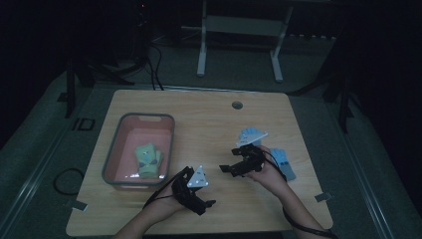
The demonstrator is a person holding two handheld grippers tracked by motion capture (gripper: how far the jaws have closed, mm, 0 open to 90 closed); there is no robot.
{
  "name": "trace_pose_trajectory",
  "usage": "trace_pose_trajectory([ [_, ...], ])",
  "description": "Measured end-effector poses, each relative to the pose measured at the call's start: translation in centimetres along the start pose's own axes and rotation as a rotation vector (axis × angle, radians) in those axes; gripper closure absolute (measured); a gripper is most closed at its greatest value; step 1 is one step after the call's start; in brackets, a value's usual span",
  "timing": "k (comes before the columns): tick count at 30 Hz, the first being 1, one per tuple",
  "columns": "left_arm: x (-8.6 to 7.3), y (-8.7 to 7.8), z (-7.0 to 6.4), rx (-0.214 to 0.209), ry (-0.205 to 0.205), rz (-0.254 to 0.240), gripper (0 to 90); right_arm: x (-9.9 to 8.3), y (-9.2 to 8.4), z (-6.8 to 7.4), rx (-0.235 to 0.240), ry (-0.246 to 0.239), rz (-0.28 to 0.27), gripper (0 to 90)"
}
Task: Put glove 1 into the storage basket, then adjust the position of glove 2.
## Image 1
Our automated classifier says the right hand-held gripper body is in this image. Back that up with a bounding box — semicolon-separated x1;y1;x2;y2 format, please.
231;130;269;178

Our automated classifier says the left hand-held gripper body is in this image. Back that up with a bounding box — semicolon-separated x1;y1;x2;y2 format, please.
171;164;211;216

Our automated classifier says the green glove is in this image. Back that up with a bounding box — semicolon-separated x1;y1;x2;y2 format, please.
133;142;160;178
151;148;164;174

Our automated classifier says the pink basin with grey rim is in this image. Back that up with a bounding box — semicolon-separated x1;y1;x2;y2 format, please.
102;113;176;191

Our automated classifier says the person's right hand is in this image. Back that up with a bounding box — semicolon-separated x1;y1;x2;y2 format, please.
244;144;289;197

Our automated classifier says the person's left hand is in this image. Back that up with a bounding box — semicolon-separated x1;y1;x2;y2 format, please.
144;183;187;222

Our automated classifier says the grey tape piece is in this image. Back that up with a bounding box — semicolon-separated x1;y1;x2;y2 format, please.
314;191;333;203
70;199;89;212

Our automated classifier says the black tripod stand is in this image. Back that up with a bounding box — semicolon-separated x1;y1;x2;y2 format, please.
288;33;366;134

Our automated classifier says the black metal stand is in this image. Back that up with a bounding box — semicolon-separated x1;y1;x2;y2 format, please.
58;58;136;120

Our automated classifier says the white metal table frame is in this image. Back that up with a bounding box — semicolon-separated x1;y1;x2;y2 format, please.
195;0;295;84

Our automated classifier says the black looped floor cable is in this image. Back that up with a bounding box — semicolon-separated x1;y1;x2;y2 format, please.
53;167;87;196

